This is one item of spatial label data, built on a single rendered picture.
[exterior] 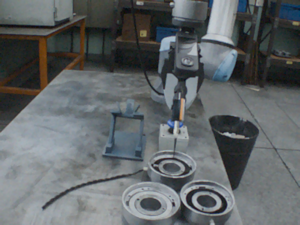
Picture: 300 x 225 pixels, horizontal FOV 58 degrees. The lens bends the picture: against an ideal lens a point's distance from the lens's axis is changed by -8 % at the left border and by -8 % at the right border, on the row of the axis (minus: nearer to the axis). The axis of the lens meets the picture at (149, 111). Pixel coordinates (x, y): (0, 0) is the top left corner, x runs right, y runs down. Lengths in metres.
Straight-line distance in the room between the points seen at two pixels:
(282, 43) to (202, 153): 4.27
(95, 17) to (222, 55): 3.49
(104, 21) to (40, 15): 1.75
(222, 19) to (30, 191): 0.76
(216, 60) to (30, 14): 2.07
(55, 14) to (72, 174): 2.14
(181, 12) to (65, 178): 0.43
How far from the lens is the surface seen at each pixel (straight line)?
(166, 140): 0.74
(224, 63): 0.96
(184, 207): 0.55
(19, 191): 0.63
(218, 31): 0.99
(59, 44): 4.80
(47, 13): 2.71
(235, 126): 2.05
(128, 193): 0.57
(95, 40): 4.64
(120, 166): 0.69
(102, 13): 4.32
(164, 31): 4.02
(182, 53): 0.60
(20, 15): 2.81
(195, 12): 0.63
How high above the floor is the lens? 1.19
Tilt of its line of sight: 24 degrees down
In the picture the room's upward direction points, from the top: 5 degrees clockwise
